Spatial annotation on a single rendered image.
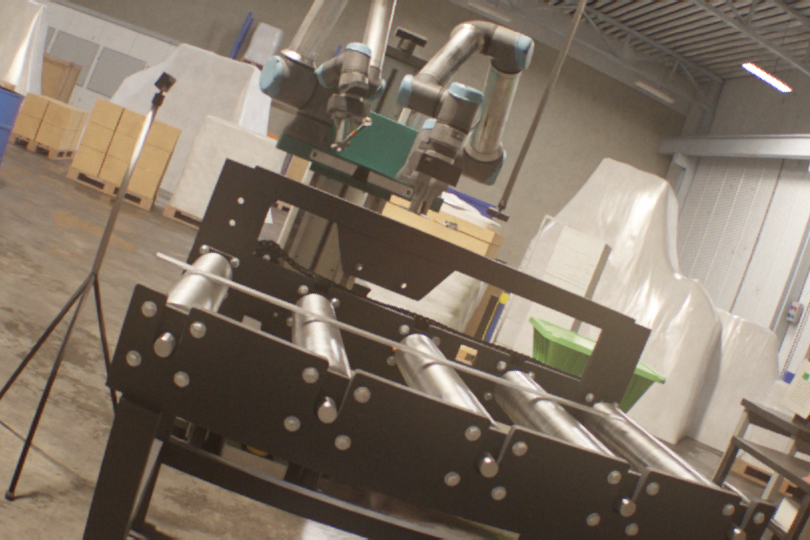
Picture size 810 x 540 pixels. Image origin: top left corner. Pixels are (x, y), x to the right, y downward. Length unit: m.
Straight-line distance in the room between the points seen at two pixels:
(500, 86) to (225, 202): 1.08
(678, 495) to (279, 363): 0.80
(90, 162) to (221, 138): 1.71
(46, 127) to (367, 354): 9.85
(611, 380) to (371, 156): 1.36
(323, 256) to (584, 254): 2.89
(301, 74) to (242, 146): 7.28
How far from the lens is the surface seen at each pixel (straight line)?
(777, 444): 8.78
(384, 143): 3.37
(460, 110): 2.20
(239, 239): 2.34
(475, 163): 3.21
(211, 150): 10.39
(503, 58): 2.84
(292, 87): 3.10
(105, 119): 10.40
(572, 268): 6.01
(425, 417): 1.47
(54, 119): 11.89
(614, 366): 2.57
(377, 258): 2.35
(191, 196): 10.43
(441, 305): 5.64
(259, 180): 2.32
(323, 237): 3.44
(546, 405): 2.08
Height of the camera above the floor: 1.22
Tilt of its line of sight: 3 degrees down
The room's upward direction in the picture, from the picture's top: 22 degrees clockwise
